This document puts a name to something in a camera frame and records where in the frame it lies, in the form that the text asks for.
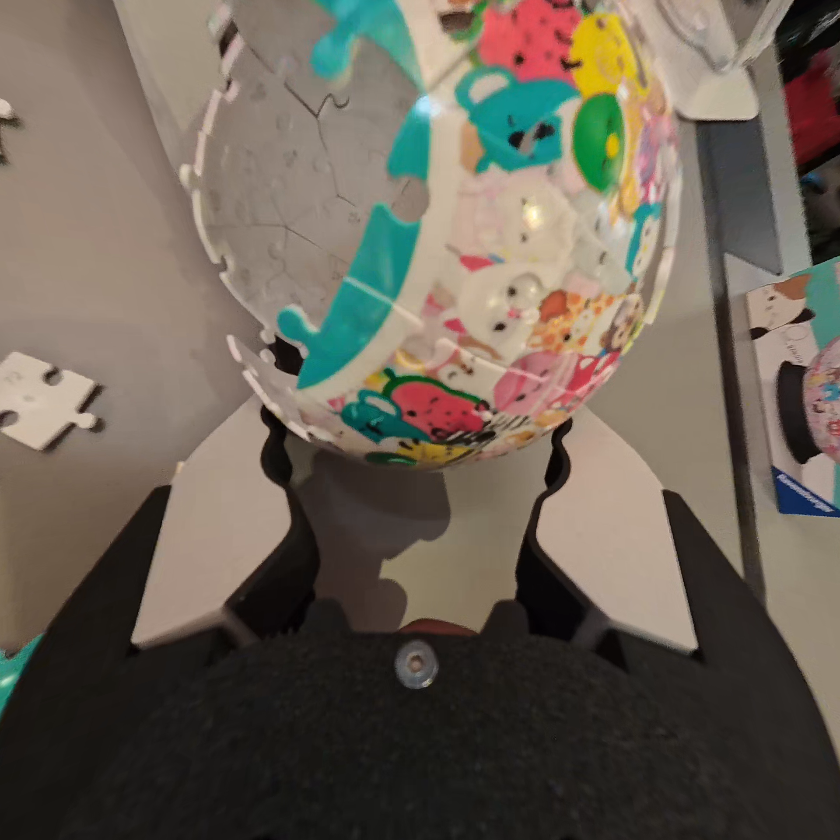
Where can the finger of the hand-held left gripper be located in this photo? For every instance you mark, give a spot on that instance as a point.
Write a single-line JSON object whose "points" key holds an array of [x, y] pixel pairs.
{"points": [[157, 52]]}

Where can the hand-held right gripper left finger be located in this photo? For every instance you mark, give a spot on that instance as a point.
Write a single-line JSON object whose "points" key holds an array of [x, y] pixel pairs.
{"points": [[210, 538]]}

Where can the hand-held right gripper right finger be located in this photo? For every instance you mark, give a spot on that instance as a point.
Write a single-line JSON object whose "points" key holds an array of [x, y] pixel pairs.
{"points": [[617, 544]]}

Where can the colourful puzzle ball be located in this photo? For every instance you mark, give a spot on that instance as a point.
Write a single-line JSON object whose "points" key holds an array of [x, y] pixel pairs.
{"points": [[525, 262]]}

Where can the puzzle box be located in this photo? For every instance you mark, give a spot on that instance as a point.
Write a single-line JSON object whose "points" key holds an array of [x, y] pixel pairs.
{"points": [[787, 328]]}

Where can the instruction sheet on stand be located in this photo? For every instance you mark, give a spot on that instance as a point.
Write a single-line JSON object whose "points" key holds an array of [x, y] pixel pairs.
{"points": [[715, 98]]}

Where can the red seat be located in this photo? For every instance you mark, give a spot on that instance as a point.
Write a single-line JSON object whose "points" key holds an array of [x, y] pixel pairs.
{"points": [[814, 111]]}

